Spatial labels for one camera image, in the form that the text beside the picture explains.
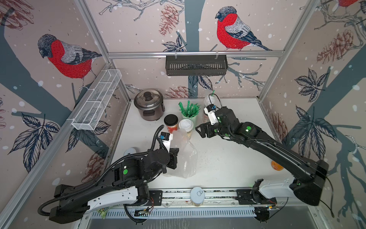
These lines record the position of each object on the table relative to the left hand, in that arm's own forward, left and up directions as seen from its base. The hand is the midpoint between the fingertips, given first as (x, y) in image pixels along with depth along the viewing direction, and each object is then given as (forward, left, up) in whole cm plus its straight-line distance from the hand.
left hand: (182, 149), depth 64 cm
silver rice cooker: (+38, +24, -11) cm, 47 cm away
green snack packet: (-22, +40, -25) cm, 52 cm away
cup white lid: (+41, -19, -9) cm, 46 cm away
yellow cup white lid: (+19, -2, -9) cm, 22 cm away
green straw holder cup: (+28, -4, -7) cm, 29 cm away
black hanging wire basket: (+66, -9, +2) cm, 67 cm away
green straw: (+46, -20, -9) cm, 51 cm away
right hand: (+14, -10, 0) cm, 17 cm away
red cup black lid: (+22, +8, -10) cm, 25 cm away
